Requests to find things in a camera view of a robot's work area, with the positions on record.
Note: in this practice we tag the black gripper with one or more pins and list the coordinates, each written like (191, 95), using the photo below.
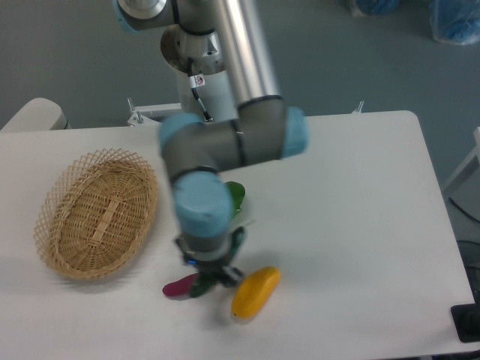
(189, 256)

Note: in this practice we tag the green cucumber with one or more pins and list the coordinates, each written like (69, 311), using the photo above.
(220, 271)

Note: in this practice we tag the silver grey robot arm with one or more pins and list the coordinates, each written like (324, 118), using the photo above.
(196, 152)

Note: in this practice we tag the woven wicker basket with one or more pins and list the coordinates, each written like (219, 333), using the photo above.
(97, 214)

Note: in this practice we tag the yellow mango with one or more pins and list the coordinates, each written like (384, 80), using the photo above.
(254, 292)

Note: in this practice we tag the purple sweet potato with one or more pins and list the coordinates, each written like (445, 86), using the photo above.
(181, 287)

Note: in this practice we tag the green bok choy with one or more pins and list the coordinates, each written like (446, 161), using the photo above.
(241, 216)

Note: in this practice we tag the white chair armrest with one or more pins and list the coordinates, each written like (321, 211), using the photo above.
(39, 114)

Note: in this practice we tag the black device at edge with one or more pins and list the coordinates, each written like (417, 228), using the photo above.
(466, 322)

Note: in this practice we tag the white furniture leg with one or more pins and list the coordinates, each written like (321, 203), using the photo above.
(464, 170)

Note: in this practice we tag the blue plastic bag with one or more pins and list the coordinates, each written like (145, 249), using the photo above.
(455, 22)

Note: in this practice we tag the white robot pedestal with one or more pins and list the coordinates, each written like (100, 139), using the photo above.
(202, 81)

